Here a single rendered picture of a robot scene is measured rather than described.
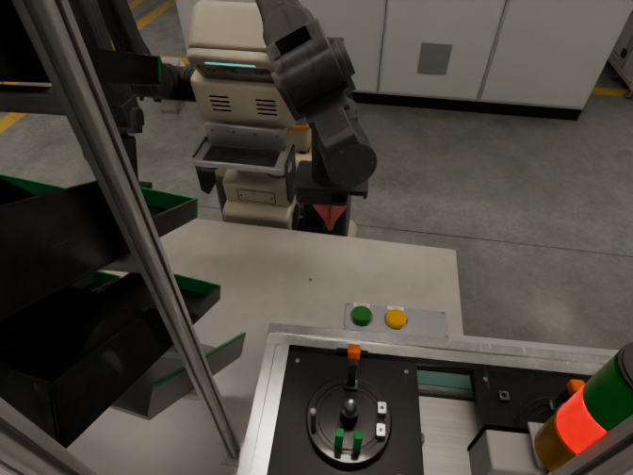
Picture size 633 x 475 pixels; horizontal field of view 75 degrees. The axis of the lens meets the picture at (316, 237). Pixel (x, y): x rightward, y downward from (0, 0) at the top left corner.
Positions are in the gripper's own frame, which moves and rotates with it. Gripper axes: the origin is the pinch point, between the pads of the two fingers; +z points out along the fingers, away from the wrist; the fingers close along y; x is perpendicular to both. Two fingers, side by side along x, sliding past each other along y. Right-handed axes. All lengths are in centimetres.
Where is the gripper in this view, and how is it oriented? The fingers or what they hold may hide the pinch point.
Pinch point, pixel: (330, 223)
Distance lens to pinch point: 64.0
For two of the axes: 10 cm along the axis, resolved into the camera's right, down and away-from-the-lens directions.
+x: 1.2, -6.9, 7.1
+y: 9.9, 0.8, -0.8
